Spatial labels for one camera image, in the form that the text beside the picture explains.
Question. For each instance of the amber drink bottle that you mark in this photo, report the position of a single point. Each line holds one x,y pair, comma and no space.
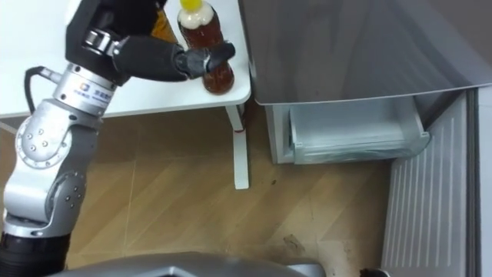
163,29

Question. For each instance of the white desk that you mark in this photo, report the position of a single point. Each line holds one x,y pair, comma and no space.
34,46

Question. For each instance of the brown tea bottle yellow cap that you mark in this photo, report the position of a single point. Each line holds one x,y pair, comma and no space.
201,31

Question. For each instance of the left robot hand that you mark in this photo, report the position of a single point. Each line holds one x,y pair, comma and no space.
146,57

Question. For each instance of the clear fridge drawer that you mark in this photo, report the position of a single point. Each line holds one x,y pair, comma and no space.
357,134

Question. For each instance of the open fridge door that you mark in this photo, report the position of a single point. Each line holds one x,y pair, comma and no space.
426,200

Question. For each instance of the grey fridge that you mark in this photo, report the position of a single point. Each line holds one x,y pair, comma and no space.
346,46

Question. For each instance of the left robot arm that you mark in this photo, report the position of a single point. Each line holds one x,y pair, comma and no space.
42,154

